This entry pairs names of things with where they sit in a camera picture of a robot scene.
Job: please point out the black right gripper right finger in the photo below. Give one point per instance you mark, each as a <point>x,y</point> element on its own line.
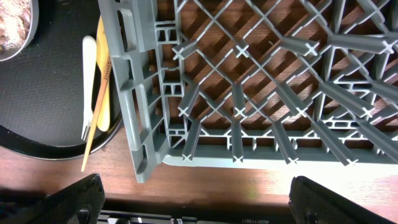
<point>311,202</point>

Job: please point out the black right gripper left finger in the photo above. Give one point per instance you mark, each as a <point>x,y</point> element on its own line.
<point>80,202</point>

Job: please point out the yellow plastic knife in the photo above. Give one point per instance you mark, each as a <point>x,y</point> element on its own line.
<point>103,63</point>

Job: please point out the wooden chopstick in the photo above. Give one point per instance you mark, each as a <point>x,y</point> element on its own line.
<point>96,114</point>

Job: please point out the white plastic fork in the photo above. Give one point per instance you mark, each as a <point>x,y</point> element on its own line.
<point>89,67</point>

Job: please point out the grey plate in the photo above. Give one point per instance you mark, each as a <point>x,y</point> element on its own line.
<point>6,55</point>

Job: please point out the rice and food scraps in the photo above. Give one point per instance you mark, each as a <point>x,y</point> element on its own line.
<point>15,23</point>

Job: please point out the grey dishwasher rack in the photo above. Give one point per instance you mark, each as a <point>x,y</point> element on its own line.
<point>255,84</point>

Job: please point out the round black tray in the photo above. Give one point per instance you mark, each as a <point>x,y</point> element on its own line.
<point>42,86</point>

